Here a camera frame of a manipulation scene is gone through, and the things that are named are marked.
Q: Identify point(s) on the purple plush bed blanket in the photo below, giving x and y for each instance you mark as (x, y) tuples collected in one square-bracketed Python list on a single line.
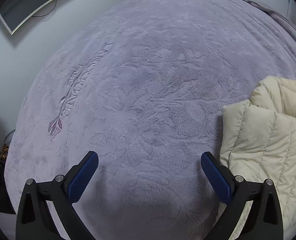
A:
[(143, 86)]

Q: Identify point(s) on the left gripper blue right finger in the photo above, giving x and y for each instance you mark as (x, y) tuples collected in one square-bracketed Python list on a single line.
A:
[(219, 177)]

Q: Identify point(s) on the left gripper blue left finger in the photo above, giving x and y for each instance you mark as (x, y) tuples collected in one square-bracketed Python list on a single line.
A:
[(79, 176)]

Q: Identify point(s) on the cream quilted puffer jacket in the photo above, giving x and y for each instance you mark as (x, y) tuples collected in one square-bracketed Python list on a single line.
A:
[(259, 141)]

